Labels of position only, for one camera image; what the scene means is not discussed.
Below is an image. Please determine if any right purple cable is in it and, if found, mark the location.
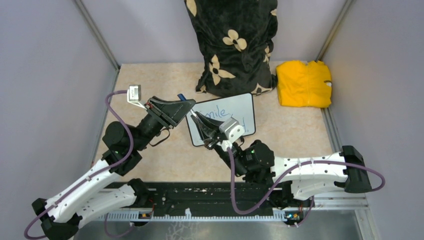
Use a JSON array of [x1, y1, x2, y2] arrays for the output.
[[226, 147, 387, 228]]

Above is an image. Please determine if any white marker pen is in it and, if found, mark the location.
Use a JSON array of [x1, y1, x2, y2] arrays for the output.
[[190, 109, 198, 118]]

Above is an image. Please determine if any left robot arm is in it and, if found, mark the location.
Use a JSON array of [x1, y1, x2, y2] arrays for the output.
[[32, 96, 196, 240]]

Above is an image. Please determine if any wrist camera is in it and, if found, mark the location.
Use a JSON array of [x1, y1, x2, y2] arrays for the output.
[[218, 117, 245, 151], [126, 84, 146, 110]]

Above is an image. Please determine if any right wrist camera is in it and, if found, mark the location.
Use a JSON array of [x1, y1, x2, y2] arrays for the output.
[[218, 117, 245, 151]]

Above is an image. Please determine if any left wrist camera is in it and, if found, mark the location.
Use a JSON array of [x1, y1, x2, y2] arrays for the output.
[[126, 84, 146, 110]]

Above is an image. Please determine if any folded yellow garment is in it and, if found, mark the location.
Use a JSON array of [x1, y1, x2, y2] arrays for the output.
[[276, 60, 332, 109]]

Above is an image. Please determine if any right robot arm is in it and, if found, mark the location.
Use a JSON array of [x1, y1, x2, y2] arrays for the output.
[[190, 110, 372, 206]]

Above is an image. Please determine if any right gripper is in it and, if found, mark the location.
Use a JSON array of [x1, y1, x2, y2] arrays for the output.
[[193, 111, 249, 177]]

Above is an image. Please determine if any small whiteboard black frame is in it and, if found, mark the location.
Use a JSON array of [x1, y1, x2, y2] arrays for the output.
[[192, 93, 256, 136]]

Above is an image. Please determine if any black floral blanket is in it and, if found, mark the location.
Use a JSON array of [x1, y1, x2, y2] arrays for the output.
[[184, 0, 278, 97]]

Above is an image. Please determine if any aluminium rail frame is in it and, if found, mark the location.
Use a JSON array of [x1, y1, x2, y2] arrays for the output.
[[94, 187, 368, 223]]

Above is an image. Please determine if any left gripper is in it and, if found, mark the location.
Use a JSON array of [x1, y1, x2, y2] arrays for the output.
[[132, 95, 197, 151]]

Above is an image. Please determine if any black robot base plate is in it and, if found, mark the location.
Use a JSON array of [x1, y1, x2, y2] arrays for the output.
[[109, 182, 348, 225]]

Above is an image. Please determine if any blue marker cap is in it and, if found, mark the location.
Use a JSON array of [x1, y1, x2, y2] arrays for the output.
[[177, 93, 187, 101]]

